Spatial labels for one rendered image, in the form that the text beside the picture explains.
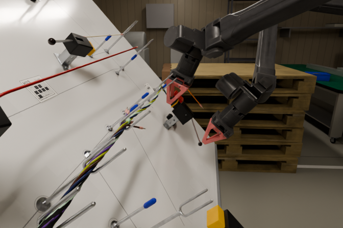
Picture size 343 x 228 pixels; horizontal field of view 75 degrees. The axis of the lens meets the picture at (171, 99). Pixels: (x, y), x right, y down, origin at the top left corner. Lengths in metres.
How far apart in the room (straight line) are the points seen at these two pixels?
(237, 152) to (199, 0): 5.09
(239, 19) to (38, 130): 0.46
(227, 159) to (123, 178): 2.01
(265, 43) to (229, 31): 0.28
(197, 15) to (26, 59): 6.36
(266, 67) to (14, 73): 0.64
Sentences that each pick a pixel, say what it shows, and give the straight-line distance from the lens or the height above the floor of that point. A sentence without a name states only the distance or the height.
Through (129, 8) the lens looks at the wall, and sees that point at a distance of 6.91.
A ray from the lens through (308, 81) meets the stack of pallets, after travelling 2.39.
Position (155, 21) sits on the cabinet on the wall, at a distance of 6.47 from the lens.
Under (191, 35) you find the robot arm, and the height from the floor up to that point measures 1.35.
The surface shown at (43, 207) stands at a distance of 0.34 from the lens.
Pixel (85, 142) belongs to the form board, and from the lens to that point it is 0.44.
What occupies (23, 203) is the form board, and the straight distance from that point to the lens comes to 0.34.
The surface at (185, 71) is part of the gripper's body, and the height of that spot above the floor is 1.25.
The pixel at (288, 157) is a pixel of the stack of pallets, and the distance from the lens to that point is 2.60.
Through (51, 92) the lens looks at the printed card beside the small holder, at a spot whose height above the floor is 1.25.
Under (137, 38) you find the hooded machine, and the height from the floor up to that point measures 1.24.
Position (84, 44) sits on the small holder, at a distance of 0.52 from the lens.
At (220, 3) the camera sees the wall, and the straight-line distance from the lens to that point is 6.83.
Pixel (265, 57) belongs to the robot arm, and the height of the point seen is 1.28.
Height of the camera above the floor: 1.35
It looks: 16 degrees down
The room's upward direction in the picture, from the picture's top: straight up
